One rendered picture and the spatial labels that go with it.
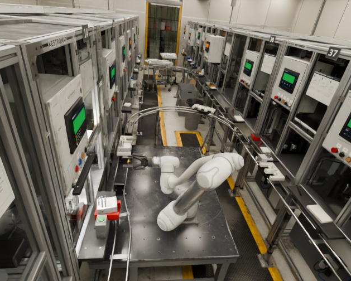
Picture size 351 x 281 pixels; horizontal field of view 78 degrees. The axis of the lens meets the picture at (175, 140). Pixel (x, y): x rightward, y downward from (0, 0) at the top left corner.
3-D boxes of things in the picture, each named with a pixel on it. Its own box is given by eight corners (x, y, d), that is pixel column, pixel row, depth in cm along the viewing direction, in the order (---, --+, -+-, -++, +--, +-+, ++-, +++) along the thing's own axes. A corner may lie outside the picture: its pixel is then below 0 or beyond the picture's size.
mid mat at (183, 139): (210, 158, 389) (210, 157, 388) (179, 157, 382) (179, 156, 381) (199, 131, 475) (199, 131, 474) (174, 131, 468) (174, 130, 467)
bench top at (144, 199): (238, 258, 160) (239, 255, 158) (87, 265, 146) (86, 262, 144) (198, 149, 289) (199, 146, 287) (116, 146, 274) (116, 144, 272)
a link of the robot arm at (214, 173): (182, 221, 174) (163, 238, 159) (169, 205, 178) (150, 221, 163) (239, 169, 122) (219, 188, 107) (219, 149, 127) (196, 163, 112)
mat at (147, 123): (168, 155, 383) (168, 155, 382) (134, 155, 375) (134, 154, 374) (158, 74, 885) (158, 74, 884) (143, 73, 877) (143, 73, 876)
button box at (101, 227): (106, 237, 135) (105, 224, 129) (93, 237, 134) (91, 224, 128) (108, 226, 142) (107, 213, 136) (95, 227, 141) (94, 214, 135)
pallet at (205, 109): (191, 111, 363) (192, 105, 358) (194, 108, 374) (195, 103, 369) (212, 116, 350) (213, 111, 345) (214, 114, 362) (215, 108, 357)
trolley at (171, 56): (177, 83, 801) (179, 55, 753) (161, 82, 786) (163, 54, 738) (172, 77, 871) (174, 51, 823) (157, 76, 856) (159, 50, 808)
